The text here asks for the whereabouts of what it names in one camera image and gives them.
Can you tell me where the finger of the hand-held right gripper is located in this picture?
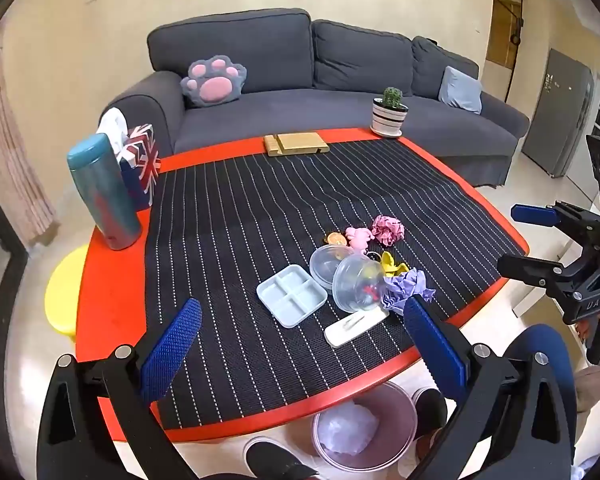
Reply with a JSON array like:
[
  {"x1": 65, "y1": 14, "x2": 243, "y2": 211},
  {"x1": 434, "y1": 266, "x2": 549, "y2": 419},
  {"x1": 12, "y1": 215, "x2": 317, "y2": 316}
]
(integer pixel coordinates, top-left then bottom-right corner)
[
  {"x1": 511, "y1": 201, "x2": 600, "y2": 261},
  {"x1": 497, "y1": 254, "x2": 588, "y2": 306}
]

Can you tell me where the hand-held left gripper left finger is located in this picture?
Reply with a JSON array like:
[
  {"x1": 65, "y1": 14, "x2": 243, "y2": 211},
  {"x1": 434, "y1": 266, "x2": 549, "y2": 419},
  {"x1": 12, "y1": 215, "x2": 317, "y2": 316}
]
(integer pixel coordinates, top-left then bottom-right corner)
[{"x1": 36, "y1": 298, "x2": 203, "y2": 480}]

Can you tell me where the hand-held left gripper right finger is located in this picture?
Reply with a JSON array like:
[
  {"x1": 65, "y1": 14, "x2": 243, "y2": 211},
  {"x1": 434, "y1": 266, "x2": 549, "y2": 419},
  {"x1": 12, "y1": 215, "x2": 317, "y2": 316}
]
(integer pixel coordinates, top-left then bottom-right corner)
[{"x1": 402, "y1": 295, "x2": 578, "y2": 480}]

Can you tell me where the purple paper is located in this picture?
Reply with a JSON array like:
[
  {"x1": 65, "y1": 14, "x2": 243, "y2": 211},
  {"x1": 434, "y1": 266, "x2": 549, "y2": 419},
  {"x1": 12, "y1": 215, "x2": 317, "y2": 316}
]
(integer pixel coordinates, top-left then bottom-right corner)
[{"x1": 380, "y1": 268, "x2": 437, "y2": 316}]

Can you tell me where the pink waste bin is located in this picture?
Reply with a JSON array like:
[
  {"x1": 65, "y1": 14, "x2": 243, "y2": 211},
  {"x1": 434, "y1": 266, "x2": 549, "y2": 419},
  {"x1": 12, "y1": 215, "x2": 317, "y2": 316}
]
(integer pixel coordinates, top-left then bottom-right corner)
[{"x1": 312, "y1": 381, "x2": 418, "y2": 471}]

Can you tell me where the clear plastic container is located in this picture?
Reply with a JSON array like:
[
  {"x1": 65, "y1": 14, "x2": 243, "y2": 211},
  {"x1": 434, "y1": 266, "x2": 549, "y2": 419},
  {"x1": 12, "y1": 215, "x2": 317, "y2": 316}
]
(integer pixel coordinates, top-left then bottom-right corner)
[{"x1": 331, "y1": 253, "x2": 386, "y2": 313}]

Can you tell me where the pink scrunchie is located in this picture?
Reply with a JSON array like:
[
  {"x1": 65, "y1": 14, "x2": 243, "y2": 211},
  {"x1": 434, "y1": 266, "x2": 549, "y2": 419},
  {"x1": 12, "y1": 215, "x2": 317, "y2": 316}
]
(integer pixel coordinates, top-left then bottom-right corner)
[{"x1": 371, "y1": 215, "x2": 406, "y2": 247}]

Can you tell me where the light blue divided tray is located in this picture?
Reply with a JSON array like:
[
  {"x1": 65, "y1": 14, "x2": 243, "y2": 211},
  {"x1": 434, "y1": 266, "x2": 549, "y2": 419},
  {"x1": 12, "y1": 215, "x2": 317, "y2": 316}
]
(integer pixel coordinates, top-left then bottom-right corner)
[{"x1": 256, "y1": 265, "x2": 328, "y2": 329}]

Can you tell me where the clear plastic lid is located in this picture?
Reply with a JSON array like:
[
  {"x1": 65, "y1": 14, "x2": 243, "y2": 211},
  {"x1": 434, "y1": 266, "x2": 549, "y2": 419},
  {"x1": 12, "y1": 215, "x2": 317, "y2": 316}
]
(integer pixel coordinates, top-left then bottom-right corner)
[{"x1": 309, "y1": 244, "x2": 353, "y2": 290}]

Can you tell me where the person's right shoe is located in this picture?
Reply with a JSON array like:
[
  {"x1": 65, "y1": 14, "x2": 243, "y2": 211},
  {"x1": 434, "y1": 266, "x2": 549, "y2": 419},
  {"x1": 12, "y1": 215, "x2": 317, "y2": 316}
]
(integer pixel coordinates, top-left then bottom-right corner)
[{"x1": 411, "y1": 386, "x2": 449, "y2": 433}]

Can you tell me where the person's shoe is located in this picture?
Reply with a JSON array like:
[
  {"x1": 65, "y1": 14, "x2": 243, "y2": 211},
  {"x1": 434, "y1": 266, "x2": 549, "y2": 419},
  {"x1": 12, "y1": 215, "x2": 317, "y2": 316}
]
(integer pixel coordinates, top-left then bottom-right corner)
[
  {"x1": 244, "y1": 436, "x2": 321, "y2": 480},
  {"x1": 411, "y1": 386, "x2": 449, "y2": 433}
]

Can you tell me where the red round table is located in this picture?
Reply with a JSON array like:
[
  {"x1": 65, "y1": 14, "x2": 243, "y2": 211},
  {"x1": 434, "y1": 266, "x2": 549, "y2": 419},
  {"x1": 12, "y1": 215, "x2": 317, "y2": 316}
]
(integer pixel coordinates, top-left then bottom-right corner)
[{"x1": 75, "y1": 127, "x2": 531, "y2": 443}]

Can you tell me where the dusty pink object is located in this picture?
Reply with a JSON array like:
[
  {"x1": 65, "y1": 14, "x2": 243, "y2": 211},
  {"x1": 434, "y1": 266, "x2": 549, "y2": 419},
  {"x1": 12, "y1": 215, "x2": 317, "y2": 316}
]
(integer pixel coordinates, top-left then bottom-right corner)
[{"x1": 575, "y1": 364, "x2": 600, "y2": 413}]

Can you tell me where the grey door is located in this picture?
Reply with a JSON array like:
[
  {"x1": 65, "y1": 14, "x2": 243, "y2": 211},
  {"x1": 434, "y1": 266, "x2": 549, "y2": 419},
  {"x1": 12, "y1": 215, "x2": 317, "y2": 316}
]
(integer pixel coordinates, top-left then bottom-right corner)
[{"x1": 522, "y1": 49, "x2": 595, "y2": 178}]

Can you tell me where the white plastic bag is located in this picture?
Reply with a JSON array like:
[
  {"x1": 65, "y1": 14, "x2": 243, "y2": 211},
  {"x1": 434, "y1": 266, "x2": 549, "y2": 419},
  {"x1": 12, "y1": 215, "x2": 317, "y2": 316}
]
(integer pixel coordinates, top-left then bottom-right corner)
[{"x1": 325, "y1": 402, "x2": 381, "y2": 456}]

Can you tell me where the yellow stool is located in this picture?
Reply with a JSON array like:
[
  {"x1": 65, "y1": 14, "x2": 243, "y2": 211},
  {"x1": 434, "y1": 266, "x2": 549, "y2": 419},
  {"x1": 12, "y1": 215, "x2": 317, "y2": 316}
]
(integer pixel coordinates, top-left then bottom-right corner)
[{"x1": 44, "y1": 245, "x2": 91, "y2": 343}]

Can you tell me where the light blue cushion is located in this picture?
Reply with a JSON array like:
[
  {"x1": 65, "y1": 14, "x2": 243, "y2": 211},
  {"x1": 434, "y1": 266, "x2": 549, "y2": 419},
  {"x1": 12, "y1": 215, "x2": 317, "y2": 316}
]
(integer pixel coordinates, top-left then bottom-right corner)
[{"x1": 437, "y1": 66, "x2": 482, "y2": 115}]

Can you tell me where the person's left shoe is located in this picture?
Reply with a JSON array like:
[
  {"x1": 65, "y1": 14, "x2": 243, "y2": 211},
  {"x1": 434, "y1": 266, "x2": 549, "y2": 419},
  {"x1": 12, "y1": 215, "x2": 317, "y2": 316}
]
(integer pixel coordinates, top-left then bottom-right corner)
[{"x1": 244, "y1": 436, "x2": 321, "y2": 480}]

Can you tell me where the black striped table mat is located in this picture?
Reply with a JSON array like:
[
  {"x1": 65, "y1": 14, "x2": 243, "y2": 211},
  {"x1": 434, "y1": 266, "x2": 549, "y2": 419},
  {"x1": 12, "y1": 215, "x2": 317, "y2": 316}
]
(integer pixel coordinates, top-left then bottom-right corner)
[{"x1": 144, "y1": 137, "x2": 526, "y2": 431}]

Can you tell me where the teal thermos bottle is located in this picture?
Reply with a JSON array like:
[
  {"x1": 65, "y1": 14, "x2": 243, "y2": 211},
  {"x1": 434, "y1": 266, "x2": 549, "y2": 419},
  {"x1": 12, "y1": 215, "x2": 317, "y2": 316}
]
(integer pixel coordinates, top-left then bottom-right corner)
[{"x1": 66, "y1": 133, "x2": 143, "y2": 251}]

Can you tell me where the potted cactus in striped pot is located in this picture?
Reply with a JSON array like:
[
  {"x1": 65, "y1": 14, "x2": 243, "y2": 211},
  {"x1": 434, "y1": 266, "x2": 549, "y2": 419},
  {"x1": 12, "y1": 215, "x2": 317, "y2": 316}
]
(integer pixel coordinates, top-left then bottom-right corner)
[{"x1": 371, "y1": 86, "x2": 410, "y2": 137}]

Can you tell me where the flag print tissue box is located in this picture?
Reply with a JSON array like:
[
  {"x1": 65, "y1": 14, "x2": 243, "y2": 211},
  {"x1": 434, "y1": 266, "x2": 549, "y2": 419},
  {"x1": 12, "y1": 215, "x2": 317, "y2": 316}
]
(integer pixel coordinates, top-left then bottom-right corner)
[{"x1": 115, "y1": 123, "x2": 161, "y2": 211}]

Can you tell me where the wooden door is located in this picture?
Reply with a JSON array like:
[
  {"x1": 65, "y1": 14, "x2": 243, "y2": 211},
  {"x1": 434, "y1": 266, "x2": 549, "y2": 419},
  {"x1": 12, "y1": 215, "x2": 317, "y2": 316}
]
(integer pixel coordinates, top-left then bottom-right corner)
[{"x1": 485, "y1": 0, "x2": 523, "y2": 68}]

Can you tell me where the white tissue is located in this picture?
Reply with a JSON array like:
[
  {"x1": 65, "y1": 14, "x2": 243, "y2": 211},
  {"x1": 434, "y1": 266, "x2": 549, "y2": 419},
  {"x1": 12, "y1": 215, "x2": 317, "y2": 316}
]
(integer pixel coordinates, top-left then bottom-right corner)
[{"x1": 96, "y1": 107, "x2": 131, "y2": 153}]

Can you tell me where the wooden phone stand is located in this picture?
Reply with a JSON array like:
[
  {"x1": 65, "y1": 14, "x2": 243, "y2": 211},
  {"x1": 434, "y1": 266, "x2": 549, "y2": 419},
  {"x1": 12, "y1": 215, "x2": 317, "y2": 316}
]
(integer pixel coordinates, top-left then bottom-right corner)
[{"x1": 263, "y1": 132, "x2": 330, "y2": 157}]

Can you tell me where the pink curtain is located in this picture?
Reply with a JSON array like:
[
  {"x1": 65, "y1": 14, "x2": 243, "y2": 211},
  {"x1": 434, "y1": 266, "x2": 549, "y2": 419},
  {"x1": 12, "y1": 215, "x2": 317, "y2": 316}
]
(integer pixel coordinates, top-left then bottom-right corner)
[{"x1": 0, "y1": 25, "x2": 61, "y2": 248}]

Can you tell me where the dark grey sofa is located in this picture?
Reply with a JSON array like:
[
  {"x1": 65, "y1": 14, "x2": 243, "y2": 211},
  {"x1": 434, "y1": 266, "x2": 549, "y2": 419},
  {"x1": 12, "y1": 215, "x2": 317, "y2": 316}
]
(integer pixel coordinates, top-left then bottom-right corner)
[{"x1": 98, "y1": 7, "x2": 531, "y2": 188}]

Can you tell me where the grey pink paw cushion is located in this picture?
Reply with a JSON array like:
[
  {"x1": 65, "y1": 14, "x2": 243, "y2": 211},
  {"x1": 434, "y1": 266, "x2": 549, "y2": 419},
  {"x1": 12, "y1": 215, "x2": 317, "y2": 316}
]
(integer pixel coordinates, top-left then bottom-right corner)
[{"x1": 181, "y1": 56, "x2": 248, "y2": 108}]

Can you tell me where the pink octopus keychain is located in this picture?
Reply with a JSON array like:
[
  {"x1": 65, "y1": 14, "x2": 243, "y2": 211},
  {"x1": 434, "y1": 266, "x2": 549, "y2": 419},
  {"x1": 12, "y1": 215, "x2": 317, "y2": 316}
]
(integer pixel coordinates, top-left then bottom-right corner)
[{"x1": 345, "y1": 226, "x2": 373, "y2": 252}]

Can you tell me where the black hanging cable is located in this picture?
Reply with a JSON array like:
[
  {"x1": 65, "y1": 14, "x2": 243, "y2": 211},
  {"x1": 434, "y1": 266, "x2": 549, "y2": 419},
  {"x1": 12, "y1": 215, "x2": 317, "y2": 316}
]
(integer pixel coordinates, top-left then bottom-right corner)
[{"x1": 495, "y1": 0, "x2": 526, "y2": 103}]

